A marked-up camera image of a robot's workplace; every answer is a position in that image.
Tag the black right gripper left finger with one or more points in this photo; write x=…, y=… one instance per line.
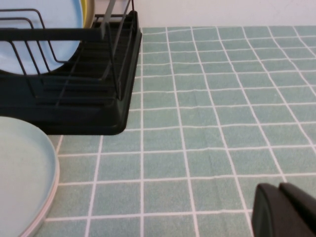
x=276, y=217

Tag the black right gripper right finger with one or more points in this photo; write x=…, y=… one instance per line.
x=302, y=197

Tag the light blue plate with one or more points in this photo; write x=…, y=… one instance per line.
x=61, y=17

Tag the pale pink plate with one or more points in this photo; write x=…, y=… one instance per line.
x=50, y=200

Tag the pale green plate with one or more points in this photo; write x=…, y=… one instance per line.
x=22, y=172

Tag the grey plate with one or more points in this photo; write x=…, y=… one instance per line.
x=91, y=7

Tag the yellow plate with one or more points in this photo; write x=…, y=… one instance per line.
x=85, y=10

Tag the green checkered tablecloth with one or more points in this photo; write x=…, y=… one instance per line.
x=197, y=123

